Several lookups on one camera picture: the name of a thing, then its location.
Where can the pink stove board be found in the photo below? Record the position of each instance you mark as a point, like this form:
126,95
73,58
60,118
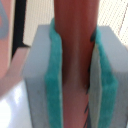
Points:
10,68

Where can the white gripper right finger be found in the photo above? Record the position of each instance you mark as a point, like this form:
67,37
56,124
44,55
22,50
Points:
108,93

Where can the beige woven placemat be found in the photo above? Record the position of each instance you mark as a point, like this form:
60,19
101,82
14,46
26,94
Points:
113,13

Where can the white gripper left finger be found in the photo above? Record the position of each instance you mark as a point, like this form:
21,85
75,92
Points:
43,77

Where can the brown toy sausage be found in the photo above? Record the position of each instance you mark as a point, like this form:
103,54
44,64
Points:
76,22

